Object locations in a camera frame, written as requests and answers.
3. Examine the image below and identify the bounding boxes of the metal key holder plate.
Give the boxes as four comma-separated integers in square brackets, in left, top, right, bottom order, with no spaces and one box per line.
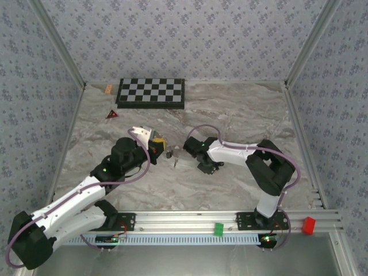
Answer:
[171,146,186,160]

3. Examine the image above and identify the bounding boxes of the black white chessboard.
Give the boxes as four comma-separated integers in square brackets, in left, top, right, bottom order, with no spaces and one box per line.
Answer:
[115,78,186,110]

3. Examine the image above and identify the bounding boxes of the small controller circuit board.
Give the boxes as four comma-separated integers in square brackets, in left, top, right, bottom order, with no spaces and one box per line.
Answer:
[94,234,120,244]
[258,233,281,247]

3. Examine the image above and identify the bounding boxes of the red plastic block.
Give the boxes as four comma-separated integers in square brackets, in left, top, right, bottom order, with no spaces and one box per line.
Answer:
[301,216,316,235]

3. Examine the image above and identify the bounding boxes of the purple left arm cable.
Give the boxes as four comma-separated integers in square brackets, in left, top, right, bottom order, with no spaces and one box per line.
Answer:
[6,128,151,270]

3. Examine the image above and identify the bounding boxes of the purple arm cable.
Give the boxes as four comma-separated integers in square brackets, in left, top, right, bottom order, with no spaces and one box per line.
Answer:
[6,128,151,270]
[186,124,302,251]

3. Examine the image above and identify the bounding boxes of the aluminium table edge rail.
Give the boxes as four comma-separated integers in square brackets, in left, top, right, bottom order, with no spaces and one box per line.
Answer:
[283,83,328,209]
[44,85,87,212]

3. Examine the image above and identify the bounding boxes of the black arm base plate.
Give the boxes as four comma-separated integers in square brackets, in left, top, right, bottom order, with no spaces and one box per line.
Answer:
[236,212,290,232]
[94,212,136,232]

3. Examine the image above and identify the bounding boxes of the long aluminium mounting rail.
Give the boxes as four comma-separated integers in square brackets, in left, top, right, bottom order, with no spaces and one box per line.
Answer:
[86,210,344,234]

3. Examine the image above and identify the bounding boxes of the blue slotted cable duct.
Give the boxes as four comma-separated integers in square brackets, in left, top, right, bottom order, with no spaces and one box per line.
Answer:
[62,233,261,246]

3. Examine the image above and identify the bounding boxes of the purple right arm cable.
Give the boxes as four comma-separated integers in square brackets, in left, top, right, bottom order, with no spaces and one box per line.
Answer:
[186,124,302,251]

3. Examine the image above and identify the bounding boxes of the aluminium frame post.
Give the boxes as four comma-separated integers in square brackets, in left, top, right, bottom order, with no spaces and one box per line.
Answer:
[284,0,344,89]
[30,0,87,89]

